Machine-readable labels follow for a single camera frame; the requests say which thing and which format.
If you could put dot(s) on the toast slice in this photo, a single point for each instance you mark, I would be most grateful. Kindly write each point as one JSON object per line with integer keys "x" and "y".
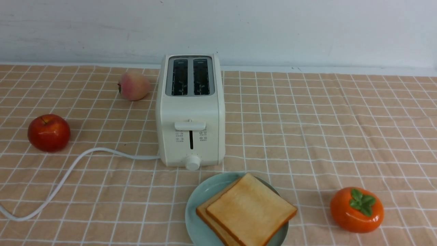
{"x": 225, "y": 238}
{"x": 251, "y": 212}

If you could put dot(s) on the white two-slot toaster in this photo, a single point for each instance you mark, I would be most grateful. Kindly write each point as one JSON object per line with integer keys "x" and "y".
{"x": 190, "y": 111}

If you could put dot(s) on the pink peach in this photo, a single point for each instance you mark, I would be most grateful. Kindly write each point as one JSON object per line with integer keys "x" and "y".
{"x": 133, "y": 86}

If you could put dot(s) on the light blue plate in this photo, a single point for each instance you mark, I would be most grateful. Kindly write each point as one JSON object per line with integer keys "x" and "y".
{"x": 199, "y": 232}

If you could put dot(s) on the orange checkered tablecloth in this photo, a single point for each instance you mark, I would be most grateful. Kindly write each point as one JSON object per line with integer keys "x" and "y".
{"x": 308, "y": 135}

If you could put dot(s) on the orange persimmon with green leaf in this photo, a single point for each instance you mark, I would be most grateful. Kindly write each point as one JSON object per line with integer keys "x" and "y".
{"x": 357, "y": 210}

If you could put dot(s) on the red apple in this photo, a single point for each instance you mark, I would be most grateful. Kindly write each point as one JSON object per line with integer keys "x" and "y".
{"x": 49, "y": 133}

